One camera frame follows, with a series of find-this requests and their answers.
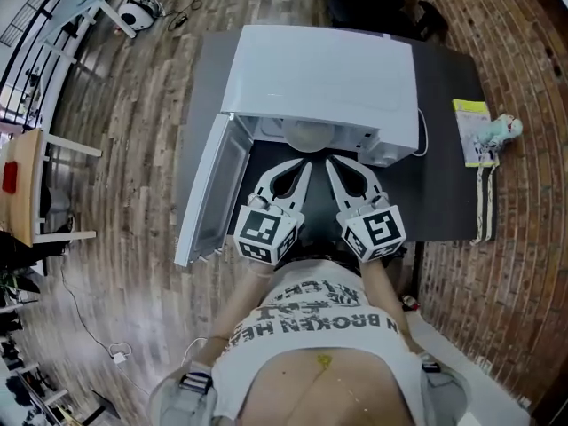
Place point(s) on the white panda-faced round device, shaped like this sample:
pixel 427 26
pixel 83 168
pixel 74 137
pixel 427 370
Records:
pixel 137 13

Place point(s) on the black table with white legs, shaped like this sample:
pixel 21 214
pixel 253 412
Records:
pixel 435 193

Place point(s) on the red cloth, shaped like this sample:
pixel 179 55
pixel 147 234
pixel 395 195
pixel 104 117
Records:
pixel 10 176

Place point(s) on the person's left forearm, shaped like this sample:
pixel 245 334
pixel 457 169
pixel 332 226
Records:
pixel 235 317

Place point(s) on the white microwave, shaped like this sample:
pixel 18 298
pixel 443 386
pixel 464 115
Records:
pixel 319 69

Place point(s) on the person's right forearm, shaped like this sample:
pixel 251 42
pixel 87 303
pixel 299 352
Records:
pixel 386 295

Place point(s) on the white round plate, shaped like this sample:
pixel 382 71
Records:
pixel 310 149

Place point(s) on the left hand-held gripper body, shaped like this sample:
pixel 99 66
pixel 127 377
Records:
pixel 262 235

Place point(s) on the wooden desk with white legs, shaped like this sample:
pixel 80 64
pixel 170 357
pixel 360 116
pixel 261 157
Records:
pixel 26 184

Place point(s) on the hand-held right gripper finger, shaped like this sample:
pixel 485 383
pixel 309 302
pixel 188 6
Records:
pixel 366 175
pixel 339 189

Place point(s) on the black chair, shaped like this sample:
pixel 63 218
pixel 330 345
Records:
pixel 355 11

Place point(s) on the yellow-green booklet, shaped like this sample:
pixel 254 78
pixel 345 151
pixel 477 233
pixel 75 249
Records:
pixel 470 122

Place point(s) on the white low platform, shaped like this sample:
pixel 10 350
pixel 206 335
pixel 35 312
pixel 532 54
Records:
pixel 483 393

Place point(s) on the red-capped small bottle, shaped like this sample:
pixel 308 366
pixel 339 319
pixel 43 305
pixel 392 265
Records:
pixel 410 302

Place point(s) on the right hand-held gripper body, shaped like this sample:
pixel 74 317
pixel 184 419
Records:
pixel 377 229

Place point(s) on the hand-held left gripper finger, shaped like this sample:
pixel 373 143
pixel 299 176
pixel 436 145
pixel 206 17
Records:
pixel 302 189
pixel 273 173

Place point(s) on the person's black shorts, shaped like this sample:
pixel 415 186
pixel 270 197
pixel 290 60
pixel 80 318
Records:
pixel 319 253

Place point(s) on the pale teal plush toy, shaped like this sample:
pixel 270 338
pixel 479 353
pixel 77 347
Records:
pixel 501 129

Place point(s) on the person's torso in white shirt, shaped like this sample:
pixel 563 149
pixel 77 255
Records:
pixel 319 322

